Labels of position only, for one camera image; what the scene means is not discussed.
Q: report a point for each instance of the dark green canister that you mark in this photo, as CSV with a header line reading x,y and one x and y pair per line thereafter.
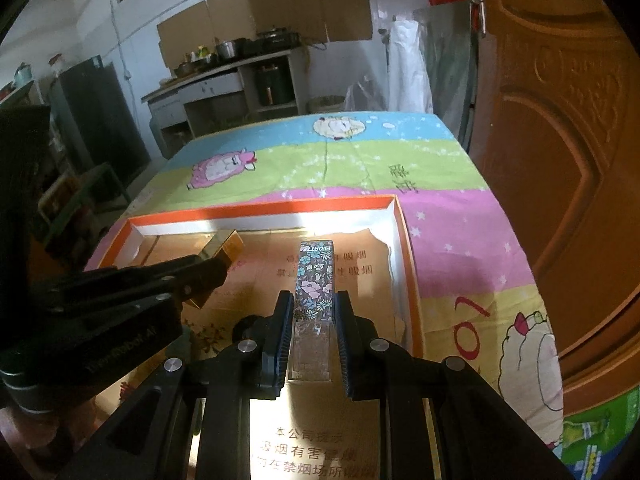
x,y
275,85

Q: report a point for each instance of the white plastic bag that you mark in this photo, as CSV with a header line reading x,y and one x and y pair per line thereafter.
x,y
407,70

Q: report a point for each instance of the floral tube with clear cap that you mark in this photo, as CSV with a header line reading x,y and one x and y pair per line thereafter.
x,y
314,280

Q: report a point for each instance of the grey kitchen counter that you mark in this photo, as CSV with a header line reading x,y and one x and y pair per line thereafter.
x,y
210,85

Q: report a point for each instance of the red paper strip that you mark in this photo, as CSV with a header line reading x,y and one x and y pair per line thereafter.
x,y
450,0

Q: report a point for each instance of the clear plastic sheeting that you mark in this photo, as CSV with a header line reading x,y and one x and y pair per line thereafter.
x,y
450,75

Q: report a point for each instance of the shiny gold box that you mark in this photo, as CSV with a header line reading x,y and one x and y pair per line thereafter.
x,y
227,245

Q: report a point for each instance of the brown wooden door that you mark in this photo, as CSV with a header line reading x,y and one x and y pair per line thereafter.
x,y
560,160

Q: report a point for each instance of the sheep print striped tablecloth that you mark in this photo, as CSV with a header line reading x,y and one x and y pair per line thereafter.
x,y
350,160

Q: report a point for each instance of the brown cardboard tray liner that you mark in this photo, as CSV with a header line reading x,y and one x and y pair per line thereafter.
x,y
360,310

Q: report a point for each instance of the cardboard wall sheets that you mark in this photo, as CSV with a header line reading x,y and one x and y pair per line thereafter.
x,y
270,10

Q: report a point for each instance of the green wooden stool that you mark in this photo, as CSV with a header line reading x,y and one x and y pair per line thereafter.
x,y
85,200

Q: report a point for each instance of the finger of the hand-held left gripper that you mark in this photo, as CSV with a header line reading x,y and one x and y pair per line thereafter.
x,y
125,297
150,270

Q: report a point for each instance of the dark wok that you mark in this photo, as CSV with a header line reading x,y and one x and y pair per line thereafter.
x,y
187,68

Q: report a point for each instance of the green printed carton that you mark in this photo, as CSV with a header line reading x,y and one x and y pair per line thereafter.
x,y
595,440

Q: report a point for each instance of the steel cooking pot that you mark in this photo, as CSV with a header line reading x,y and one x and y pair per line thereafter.
x,y
230,49

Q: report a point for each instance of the black gas stove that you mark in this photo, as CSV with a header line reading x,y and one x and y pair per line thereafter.
x,y
277,41

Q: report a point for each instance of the dark green cabinet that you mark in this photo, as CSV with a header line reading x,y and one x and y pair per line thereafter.
x,y
100,120

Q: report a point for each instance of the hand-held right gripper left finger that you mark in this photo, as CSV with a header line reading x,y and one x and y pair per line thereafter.
x,y
275,350

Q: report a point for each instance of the green yellow bottle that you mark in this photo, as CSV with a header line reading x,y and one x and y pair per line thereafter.
x,y
203,53

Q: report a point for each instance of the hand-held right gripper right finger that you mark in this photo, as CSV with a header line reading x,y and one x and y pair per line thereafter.
x,y
350,350

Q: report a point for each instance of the shallow orange-rimmed cardboard tray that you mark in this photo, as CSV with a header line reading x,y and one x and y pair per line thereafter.
x,y
260,208

